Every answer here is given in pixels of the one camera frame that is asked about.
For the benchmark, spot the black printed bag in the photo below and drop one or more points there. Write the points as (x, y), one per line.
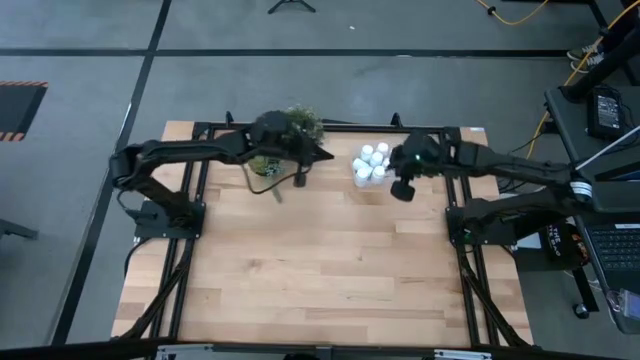
(560, 245)

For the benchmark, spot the black device with label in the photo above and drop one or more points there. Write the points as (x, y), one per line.
(605, 115)

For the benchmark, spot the black aluminium table frame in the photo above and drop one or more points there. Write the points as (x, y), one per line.
(350, 128)

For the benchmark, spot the clear plastic case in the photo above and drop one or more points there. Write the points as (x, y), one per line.
(630, 305)

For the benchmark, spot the clear plastic basket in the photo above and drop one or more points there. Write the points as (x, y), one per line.
(356, 150)

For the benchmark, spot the black hazard striped floor mat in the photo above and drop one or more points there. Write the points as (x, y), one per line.
(20, 110)

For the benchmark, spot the black frame bracket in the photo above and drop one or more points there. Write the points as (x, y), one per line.
(396, 120)
(229, 119)

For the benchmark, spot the bushy potted plant black pot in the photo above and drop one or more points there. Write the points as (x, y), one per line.
(310, 122)

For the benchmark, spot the potted succulent plant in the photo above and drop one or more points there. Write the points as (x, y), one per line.
(267, 166)

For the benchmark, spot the dark grey desk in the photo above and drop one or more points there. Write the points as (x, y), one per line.
(575, 130)

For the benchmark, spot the black laptop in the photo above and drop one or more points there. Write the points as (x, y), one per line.
(617, 250)

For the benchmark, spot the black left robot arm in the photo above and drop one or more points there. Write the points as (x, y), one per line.
(190, 150)

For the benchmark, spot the person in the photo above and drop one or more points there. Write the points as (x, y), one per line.
(587, 52)

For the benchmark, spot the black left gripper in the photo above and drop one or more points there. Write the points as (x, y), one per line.
(275, 132)

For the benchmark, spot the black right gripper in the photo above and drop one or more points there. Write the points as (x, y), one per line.
(422, 155)

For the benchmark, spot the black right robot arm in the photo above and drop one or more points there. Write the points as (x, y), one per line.
(525, 170)

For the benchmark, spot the white pill bottle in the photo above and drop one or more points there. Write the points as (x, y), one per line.
(358, 163)
(362, 175)
(376, 159)
(367, 149)
(383, 147)
(378, 171)

